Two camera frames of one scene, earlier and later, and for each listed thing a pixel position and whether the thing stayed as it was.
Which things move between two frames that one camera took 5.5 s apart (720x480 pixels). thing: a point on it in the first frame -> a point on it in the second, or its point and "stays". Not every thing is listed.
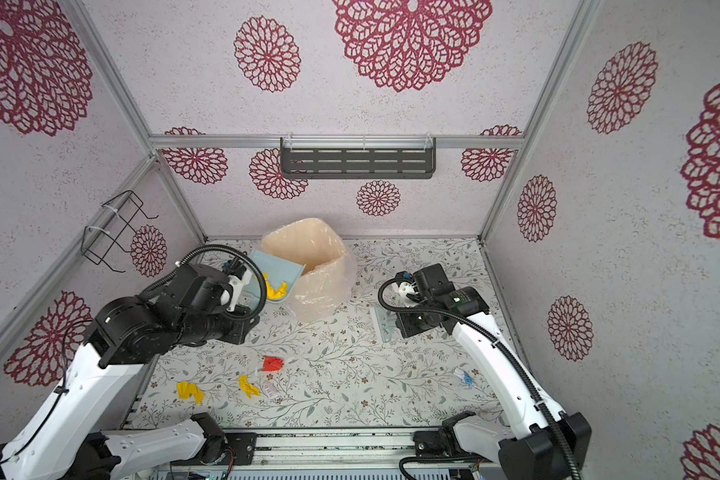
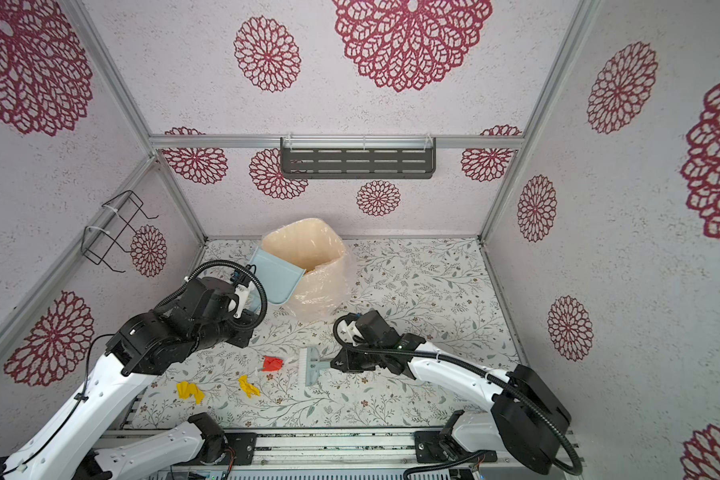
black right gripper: [406, 327] -> [348, 364]
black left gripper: [243, 316] stays
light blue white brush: [387, 322] -> [309, 365]
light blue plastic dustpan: [281, 278] stays
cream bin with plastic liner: [328, 281] stays
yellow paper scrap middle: [247, 387] stays
